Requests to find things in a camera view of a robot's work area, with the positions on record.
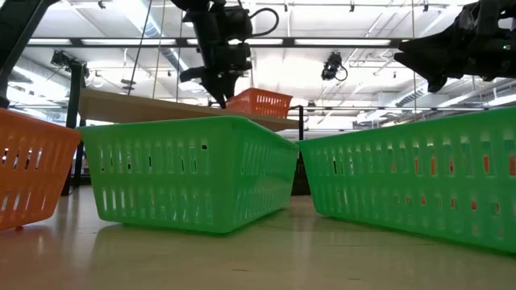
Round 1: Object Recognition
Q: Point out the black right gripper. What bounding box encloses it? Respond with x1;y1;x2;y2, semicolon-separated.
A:
393;0;516;94

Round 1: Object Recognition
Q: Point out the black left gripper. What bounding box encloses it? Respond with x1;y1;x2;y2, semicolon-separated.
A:
179;10;254;110

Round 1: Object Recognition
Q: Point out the green plastic slotted basket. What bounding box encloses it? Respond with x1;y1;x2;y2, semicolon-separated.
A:
297;106;516;255
76;115;301;235

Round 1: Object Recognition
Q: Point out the light wooden shelf board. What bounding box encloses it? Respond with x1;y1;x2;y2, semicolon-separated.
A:
77;87;301;133

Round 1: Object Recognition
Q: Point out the black metal shelf leg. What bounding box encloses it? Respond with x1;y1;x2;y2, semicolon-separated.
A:
74;139;86;189
288;105;305;143
60;60;84;197

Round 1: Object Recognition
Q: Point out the thin yellowish vertical pole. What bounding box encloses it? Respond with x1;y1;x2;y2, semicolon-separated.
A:
410;0;418;122

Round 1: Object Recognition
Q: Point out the ribbed silver ceiling duct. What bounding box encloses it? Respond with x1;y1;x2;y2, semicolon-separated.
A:
394;88;429;108

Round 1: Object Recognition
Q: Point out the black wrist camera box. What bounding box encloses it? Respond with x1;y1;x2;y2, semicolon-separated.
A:
223;5;254;42

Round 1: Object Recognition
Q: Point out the beige hanging cord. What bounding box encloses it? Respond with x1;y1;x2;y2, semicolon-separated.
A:
152;0;168;100

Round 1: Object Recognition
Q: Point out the dark hanging cable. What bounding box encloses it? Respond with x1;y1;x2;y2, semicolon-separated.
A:
127;0;154;97

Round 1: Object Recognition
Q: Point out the thin black horizontal rail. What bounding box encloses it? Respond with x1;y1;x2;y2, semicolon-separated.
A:
302;106;485;113

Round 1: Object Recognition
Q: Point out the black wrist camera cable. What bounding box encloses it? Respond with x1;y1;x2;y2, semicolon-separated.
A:
248;6;281;39

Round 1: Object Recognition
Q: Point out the black overhead camera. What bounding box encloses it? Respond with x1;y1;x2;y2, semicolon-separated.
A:
320;51;349;83

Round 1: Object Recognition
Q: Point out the black overhead frame beam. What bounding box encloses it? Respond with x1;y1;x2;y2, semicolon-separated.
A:
23;36;405;50

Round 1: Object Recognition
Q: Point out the black frame-mounted camera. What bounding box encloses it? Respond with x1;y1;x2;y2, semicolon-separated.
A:
49;49;91;80

